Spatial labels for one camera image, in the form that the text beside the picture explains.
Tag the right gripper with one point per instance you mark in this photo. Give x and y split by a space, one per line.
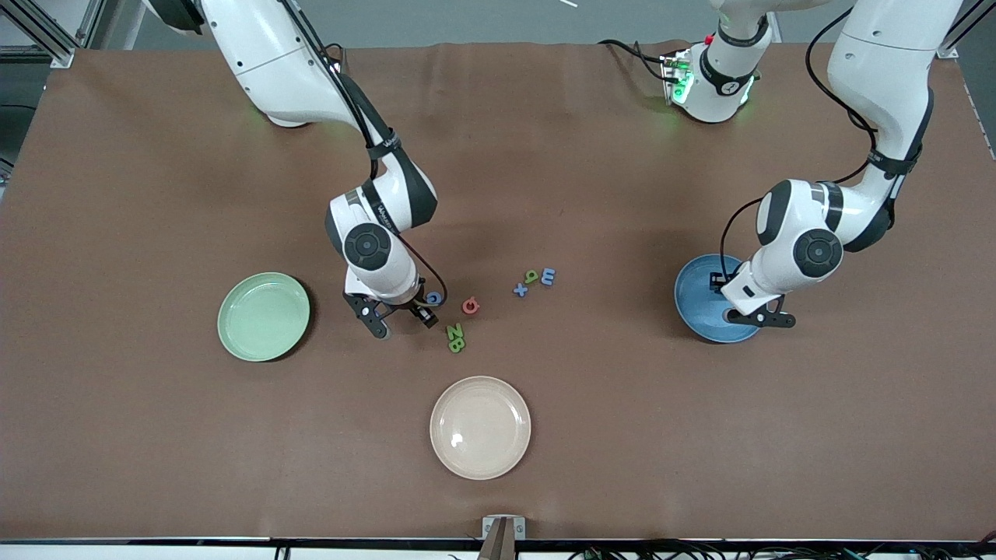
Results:
410 307

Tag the blue letter C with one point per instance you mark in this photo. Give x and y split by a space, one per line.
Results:
436 303

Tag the green letter Z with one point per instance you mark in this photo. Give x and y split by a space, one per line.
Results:
454 332

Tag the pink letter Q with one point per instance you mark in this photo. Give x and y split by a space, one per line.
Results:
464 306

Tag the green letter B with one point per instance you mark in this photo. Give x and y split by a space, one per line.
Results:
457 346

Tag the blue letter m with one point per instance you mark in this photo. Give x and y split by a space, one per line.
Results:
548 277

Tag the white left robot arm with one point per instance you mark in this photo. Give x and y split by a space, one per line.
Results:
879 47

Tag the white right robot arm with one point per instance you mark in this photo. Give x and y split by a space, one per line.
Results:
272 62

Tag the blue plate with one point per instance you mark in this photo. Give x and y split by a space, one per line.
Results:
696 303

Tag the beige plate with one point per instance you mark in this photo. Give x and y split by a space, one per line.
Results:
480 435

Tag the green plate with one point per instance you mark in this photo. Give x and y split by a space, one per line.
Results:
263 319

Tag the metal base connector plate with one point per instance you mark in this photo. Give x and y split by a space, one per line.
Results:
678 78

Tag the brown table mat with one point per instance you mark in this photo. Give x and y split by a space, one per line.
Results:
156 467

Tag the grey metal mount bracket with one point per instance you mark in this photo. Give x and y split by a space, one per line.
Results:
490 529

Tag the aluminium frame profile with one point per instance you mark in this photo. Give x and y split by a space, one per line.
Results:
39 27
948 51

